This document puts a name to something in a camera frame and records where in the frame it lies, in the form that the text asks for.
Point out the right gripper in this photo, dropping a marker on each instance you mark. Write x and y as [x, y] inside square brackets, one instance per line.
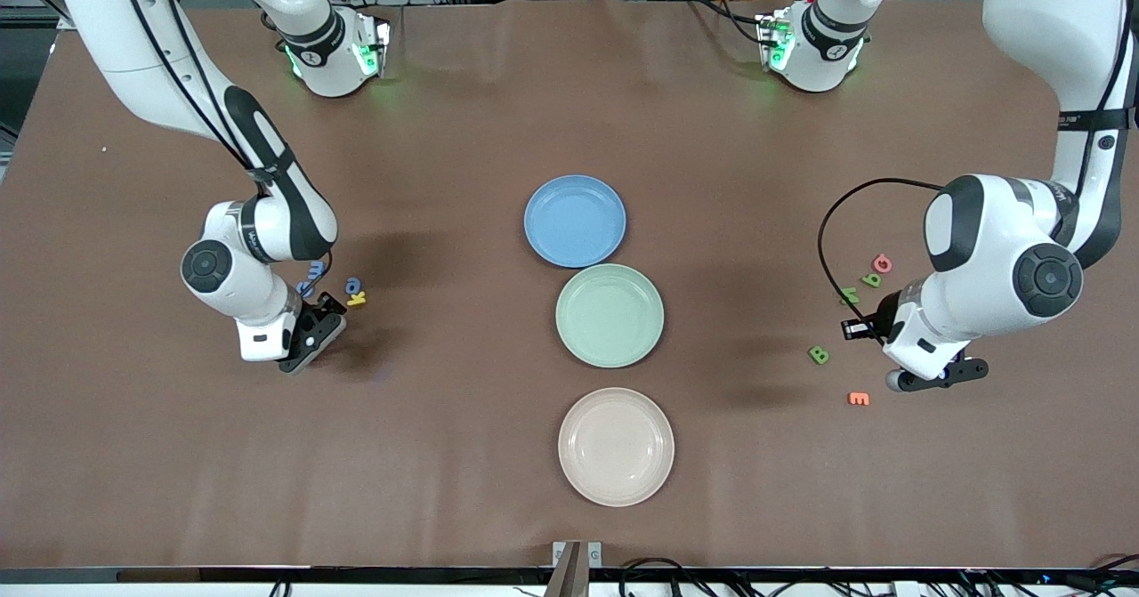
[314, 326]

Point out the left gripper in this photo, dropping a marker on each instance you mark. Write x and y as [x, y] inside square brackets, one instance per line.
[882, 320]

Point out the blue letter G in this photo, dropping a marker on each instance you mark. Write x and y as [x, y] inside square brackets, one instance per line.
[308, 291]

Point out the blue letter M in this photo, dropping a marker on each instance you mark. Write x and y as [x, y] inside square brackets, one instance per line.
[316, 270]

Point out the green lowercase letter b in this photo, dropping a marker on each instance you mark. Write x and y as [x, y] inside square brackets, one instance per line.
[871, 280]

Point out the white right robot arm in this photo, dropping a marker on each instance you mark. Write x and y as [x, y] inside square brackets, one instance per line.
[133, 28]

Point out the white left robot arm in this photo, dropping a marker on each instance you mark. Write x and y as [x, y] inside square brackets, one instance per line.
[1041, 10]

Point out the yellow letter K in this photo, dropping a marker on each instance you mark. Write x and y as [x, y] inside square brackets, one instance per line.
[357, 299]

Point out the pink letter G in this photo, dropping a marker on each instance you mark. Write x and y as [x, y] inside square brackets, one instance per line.
[882, 264]

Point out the orange letter E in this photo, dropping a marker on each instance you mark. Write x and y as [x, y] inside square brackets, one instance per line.
[859, 399]

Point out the green plate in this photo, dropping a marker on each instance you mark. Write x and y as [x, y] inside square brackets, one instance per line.
[609, 317]

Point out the blue plate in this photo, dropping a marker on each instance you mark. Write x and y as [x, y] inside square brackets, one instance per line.
[575, 221]

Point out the beige plate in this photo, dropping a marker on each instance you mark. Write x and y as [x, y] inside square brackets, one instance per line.
[616, 447]

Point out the metal table bracket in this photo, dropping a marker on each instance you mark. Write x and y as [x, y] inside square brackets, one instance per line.
[594, 552]

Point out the grey metal post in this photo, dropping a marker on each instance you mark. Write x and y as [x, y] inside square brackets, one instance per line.
[569, 575]

